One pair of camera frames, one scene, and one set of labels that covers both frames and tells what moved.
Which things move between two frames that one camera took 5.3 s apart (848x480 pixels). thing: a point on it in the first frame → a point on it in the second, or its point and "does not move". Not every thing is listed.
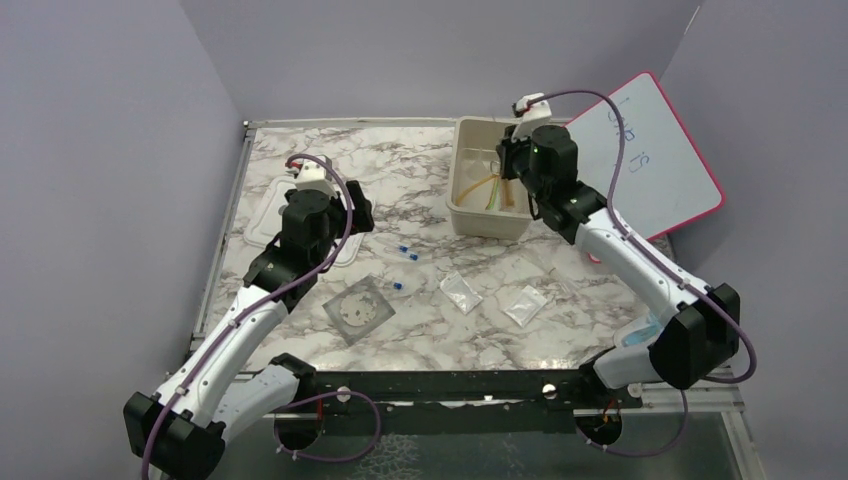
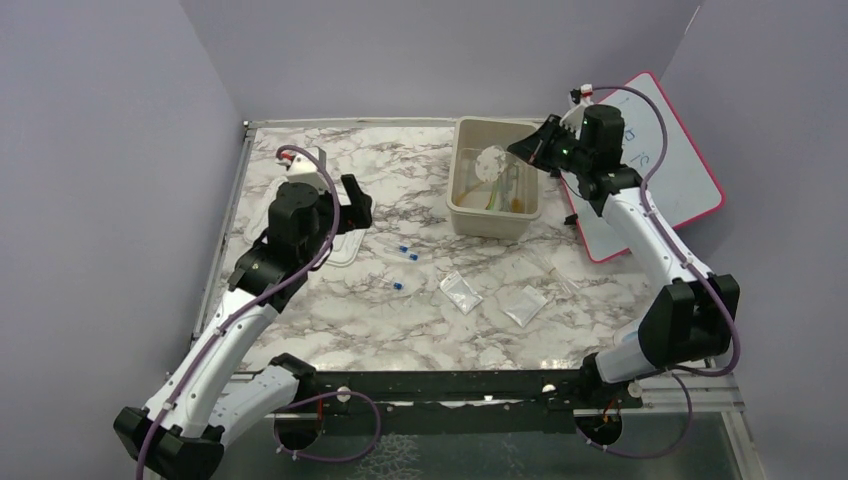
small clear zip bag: x=457 y=289 does not move
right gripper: x=507 y=147 → x=527 y=148
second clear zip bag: x=526 y=305 does not move
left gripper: x=361 y=218 does not move
